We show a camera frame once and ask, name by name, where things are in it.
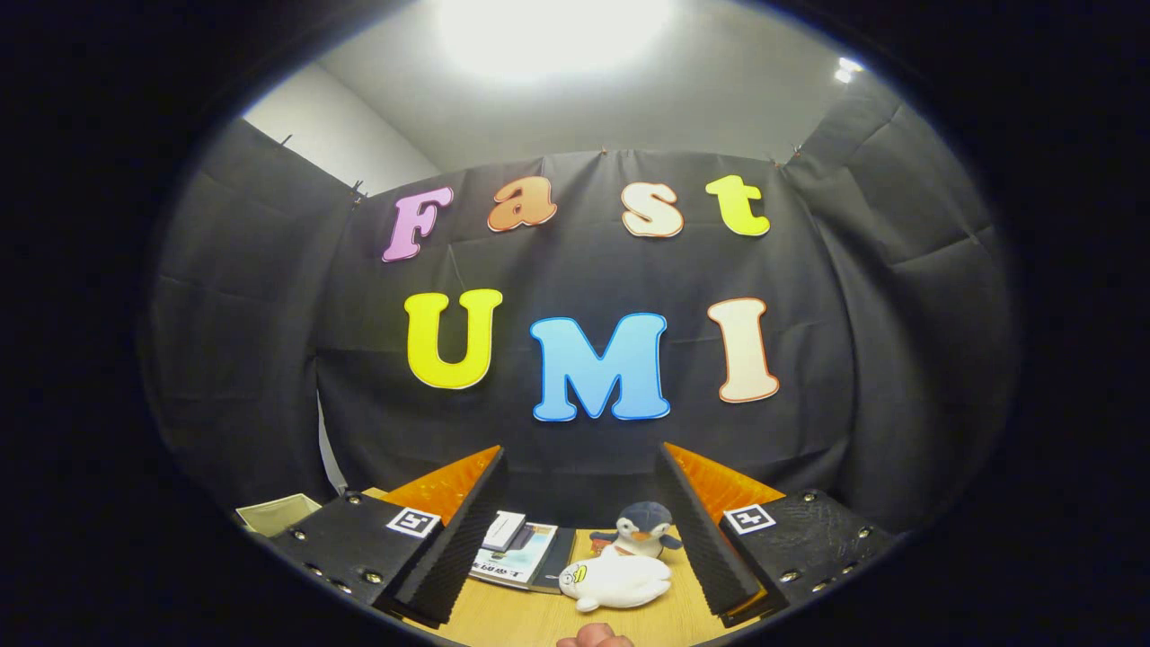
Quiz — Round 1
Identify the white duck plush toy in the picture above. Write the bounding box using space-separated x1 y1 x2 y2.
558 545 674 615

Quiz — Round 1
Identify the light-blue cover book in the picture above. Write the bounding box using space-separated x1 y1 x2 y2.
468 523 559 590

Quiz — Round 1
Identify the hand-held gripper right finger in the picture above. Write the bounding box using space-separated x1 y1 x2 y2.
654 440 899 628

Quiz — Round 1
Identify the beige fabric storage box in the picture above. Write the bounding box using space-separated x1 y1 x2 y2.
235 492 323 539

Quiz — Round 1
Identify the black book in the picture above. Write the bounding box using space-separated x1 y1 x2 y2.
529 526 577 595

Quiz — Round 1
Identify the large ceiling light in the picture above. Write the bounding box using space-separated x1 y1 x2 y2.
431 0 677 84

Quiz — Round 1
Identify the penguin plush toy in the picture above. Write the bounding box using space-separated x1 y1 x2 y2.
589 501 685 559

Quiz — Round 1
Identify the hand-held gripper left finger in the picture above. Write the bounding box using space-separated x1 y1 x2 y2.
268 445 509 630

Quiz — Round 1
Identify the night photo cover book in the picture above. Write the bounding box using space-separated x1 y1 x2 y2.
482 510 527 553

